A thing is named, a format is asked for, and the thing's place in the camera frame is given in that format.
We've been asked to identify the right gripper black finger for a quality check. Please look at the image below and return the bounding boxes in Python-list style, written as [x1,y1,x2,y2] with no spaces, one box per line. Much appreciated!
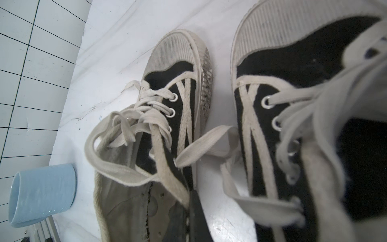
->
[163,190,213,242]

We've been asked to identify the black white sneaker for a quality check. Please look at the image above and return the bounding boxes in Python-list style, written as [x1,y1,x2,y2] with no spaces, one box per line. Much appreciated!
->
[85,29,238,242]
[221,1,387,242]

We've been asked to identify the light blue ceramic mug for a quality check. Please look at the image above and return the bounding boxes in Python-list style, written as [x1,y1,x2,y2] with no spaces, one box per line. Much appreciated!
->
[8,163,77,228]

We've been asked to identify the aluminium rail frame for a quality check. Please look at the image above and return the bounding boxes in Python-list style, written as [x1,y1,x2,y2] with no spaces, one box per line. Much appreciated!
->
[21,216,61,242]

